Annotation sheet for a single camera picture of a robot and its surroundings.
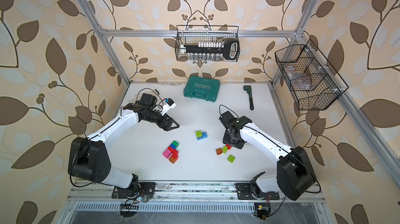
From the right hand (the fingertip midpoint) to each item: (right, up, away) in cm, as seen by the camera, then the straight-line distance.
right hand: (229, 143), depth 83 cm
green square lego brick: (-30, -2, +5) cm, 31 cm away
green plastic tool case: (-14, +31, +28) cm, 44 cm away
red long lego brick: (-30, -6, +3) cm, 31 cm away
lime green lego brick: (-17, +4, +6) cm, 18 cm away
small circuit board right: (+14, -29, -10) cm, 34 cm away
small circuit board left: (-47, -26, -14) cm, 56 cm away
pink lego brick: (-34, -6, +1) cm, 35 cm away
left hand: (-32, +12, 0) cm, 34 cm away
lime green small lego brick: (+1, -9, 0) cm, 9 cm away
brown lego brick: (-5, -6, +3) cm, 8 cm away
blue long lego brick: (-14, +2, +8) cm, 16 cm away
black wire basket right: (+38, +32, -10) cm, 51 cm away
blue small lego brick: (-32, -3, +4) cm, 32 cm away
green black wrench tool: (+19, +31, +32) cm, 49 cm away
